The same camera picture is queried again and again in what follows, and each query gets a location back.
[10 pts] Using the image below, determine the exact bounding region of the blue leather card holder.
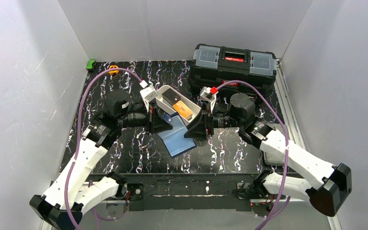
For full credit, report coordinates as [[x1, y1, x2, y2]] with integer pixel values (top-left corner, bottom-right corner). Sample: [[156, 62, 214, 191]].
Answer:
[[157, 113, 196, 158]]

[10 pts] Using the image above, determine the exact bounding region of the white oblong plastic tray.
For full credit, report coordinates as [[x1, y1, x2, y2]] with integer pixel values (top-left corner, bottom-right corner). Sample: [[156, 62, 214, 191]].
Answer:
[[156, 85, 201, 125]]

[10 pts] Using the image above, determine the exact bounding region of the orange card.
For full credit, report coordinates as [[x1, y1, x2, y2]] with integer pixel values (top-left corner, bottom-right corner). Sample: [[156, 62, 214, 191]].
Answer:
[[173, 101, 193, 120]]

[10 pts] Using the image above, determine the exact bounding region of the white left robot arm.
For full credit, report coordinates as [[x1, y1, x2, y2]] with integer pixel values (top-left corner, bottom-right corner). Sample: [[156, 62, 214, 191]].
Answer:
[[30, 89, 172, 230]]

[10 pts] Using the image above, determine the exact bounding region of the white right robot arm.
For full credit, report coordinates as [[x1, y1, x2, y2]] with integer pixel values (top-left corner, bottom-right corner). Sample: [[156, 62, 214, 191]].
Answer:
[[184, 93, 352, 217]]

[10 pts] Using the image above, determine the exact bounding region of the black card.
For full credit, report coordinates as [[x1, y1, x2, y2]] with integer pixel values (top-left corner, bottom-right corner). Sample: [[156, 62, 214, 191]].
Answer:
[[162, 89, 182, 105]]

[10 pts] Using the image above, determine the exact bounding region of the black marbled table mat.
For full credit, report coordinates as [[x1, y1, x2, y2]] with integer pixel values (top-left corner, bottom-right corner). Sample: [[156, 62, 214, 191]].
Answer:
[[60, 60, 271, 174]]

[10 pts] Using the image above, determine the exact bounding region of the yellow tape measure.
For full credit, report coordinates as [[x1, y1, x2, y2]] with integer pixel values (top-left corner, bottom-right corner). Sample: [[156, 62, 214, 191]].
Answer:
[[108, 65, 119, 75]]

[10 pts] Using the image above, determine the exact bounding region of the black plastic toolbox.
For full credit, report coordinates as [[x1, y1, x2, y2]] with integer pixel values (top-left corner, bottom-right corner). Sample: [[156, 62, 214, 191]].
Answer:
[[188, 44, 277, 98]]

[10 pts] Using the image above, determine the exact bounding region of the green small object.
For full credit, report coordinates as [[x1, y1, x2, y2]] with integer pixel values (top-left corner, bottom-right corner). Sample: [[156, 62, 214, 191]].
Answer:
[[86, 59, 96, 71]]

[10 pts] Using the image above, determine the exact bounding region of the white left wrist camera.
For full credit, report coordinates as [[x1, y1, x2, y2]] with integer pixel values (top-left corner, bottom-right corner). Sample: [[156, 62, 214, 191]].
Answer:
[[140, 85, 158, 111]]

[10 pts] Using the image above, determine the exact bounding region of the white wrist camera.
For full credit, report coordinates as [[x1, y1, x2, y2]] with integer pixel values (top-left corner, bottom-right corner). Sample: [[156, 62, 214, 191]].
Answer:
[[200, 86, 218, 112], [140, 85, 158, 111]]

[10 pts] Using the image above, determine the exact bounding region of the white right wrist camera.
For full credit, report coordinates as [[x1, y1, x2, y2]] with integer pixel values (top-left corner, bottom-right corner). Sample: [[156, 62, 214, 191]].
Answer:
[[200, 86, 218, 112]]

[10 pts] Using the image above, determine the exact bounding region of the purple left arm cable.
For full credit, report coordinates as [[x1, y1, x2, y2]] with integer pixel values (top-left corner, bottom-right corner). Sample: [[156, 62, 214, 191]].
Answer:
[[64, 68, 149, 230]]

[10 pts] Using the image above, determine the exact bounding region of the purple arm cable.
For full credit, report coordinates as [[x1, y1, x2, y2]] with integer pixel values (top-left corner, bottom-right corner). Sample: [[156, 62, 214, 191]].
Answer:
[[64, 68, 149, 230], [210, 80, 291, 230]]

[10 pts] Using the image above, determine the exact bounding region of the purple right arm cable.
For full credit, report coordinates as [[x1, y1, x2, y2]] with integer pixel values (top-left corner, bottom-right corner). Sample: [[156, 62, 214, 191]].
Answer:
[[210, 80, 291, 230]]

